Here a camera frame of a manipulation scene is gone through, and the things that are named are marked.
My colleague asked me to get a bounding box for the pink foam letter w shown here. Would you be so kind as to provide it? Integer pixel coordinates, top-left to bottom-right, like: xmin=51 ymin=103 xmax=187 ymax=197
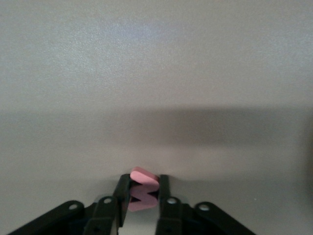
xmin=129 ymin=166 xmax=159 ymax=212

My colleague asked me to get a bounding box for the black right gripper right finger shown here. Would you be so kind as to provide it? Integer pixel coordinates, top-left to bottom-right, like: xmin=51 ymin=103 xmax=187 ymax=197
xmin=156 ymin=174 xmax=256 ymax=235

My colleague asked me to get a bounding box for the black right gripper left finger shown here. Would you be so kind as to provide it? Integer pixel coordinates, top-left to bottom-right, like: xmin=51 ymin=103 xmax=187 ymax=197
xmin=7 ymin=174 xmax=132 ymax=235

